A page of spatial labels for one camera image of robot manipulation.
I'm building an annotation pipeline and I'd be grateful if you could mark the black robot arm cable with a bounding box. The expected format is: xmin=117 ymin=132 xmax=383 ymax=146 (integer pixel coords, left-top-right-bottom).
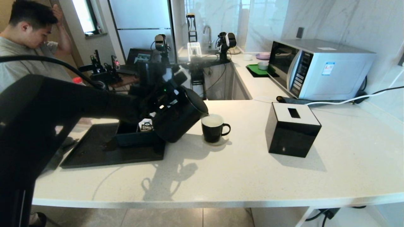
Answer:
xmin=0 ymin=55 xmax=106 ymax=90

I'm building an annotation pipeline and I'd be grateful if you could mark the black laptop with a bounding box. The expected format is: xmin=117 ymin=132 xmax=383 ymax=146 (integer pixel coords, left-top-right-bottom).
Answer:
xmin=126 ymin=48 xmax=154 ymax=74

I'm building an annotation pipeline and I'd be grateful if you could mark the white power cable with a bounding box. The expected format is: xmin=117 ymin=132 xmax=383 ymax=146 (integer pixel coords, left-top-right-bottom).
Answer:
xmin=305 ymin=68 xmax=404 ymax=106

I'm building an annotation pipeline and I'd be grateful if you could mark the green and black tray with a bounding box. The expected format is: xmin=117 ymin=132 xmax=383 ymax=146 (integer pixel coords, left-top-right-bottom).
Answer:
xmin=246 ymin=64 xmax=280 ymax=78

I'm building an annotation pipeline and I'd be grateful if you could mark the white translucent basket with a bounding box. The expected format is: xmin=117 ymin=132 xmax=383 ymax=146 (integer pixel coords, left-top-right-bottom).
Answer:
xmin=187 ymin=43 xmax=202 ymax=62

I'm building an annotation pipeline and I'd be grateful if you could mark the black electric kettle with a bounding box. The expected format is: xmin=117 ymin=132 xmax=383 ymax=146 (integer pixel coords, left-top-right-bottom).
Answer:
xmin=153 ymin=87 xmax=209 ymax=143

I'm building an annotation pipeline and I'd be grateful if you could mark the black trash bin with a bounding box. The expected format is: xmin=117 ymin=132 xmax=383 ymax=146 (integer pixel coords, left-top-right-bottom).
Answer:
xmin=30 ymin=212 xmax=48 ymax=227

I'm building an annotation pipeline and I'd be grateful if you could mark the black tissue box white lid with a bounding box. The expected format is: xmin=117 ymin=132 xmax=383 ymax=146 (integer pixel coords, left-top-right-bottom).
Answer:
xmin=264 ymin=102 xmax=322 ymax=158

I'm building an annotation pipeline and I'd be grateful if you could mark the dark grey cloth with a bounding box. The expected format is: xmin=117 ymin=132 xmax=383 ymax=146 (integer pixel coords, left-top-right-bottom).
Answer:
xmin=44 ymin=136 xmax=77 ymax=174

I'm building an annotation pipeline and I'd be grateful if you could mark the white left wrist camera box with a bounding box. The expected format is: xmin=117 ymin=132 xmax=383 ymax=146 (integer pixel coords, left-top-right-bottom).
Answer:
xmin=173 ymin=68 xmax=190 ymax=87

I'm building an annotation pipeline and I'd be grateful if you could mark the person in grey shirt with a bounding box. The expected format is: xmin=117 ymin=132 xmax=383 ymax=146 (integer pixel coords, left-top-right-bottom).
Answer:
xmin=0 ymin=0 xmax=76 ymax=92

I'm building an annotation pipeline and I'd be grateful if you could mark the black rectangular serving tray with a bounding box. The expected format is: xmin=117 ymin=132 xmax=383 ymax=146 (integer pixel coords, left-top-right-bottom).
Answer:
xmin=60 ymin=123 xmax=166 ymax=168

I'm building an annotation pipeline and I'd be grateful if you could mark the grey power adapter brick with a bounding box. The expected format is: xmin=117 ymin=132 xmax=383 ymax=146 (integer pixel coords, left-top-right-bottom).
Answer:
xmin=317 ymin=207 xmax=341 ymax=220

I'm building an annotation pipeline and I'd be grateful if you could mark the silver microwave oven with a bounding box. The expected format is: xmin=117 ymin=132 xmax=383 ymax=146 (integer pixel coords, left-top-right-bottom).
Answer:
xmin=268 ymin=39 xmax=377 ymax=101

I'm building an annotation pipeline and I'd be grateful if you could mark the white refrigerator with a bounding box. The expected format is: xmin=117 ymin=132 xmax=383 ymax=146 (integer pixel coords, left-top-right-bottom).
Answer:
xmin=107 ymin=0 xmax=182 ymax=101

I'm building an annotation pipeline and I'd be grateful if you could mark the white tea bag packet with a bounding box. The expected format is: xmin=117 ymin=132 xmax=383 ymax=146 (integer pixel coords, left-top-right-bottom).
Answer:
xmin=138 ymin=118 xmax=154 ymax=132

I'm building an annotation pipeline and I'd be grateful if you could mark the black tea organizer box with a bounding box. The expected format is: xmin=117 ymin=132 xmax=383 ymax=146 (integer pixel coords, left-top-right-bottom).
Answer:
xmin=114 ymin=121 xmax=164 ymax=147

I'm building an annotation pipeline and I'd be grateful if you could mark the black mug white inside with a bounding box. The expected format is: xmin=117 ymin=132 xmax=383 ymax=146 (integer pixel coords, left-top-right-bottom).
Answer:
xmin=201 ymin=114 xmax=231 ymax=143

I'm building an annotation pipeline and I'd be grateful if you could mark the brown wooden desk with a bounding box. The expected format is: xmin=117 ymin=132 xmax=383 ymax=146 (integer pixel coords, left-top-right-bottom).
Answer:
xmin=110 ymin=67 xmax=139 ymax=95

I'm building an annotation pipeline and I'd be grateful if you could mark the window with dark frame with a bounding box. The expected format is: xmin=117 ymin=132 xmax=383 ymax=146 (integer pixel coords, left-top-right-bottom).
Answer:
xmin=71 ymin=0 xmax=101 ymax=37

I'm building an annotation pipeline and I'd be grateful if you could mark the black power cable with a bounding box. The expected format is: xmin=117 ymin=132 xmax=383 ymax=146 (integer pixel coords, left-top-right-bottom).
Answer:
xmin=353 ymin=86 xmax=404 ymax=101

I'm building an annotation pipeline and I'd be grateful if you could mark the black teleoperation rig stand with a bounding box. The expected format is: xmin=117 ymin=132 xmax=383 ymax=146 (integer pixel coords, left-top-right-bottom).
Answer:
xmin=159 ymin=13 xmax=232 ymax=101

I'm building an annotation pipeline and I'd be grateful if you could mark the chrome kitchen faucet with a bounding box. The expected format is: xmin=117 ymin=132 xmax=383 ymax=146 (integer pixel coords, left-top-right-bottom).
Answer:
xmin=203 ymin=25 xmax=213 ymax=50

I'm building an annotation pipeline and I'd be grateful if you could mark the black adapter cable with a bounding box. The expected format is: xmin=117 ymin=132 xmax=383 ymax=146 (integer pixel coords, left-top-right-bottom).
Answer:
xmin=305 ymin=205 xmax=368 ymax=227

